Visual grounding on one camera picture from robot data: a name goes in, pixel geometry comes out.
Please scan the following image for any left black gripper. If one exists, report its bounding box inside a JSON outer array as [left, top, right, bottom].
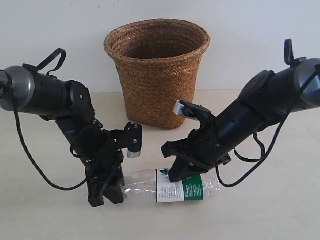
[[74, 125, 125, 208]]

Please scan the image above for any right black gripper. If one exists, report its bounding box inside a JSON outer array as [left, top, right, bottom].
[[161, 119, 232, 182]]

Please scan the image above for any clear plastic bottle green label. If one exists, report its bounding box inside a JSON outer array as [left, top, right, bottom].
[[121, 168, 220, 204]]

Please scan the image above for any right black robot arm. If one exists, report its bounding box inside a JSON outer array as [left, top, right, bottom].
[[161, 58, 320, 183]]

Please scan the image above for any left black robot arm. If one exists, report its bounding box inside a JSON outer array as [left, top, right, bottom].
[[0, 66, 127, 207]]

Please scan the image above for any brown woven wicker basket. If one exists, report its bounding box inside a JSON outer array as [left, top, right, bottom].
[[103, 18, 211, 130]]

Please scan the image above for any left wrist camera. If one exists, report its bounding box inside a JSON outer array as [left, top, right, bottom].
[[110, 122, 143, 159]]

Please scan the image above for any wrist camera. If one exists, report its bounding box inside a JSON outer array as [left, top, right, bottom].
[[110, 122, 143, 159], [173, 100, 216, 124]]

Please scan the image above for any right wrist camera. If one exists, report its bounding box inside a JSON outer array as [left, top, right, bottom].
[[173, 100, 216, 124]]

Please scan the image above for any right black cable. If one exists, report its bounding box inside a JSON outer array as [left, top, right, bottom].
[[214, 38, 320, 188]]

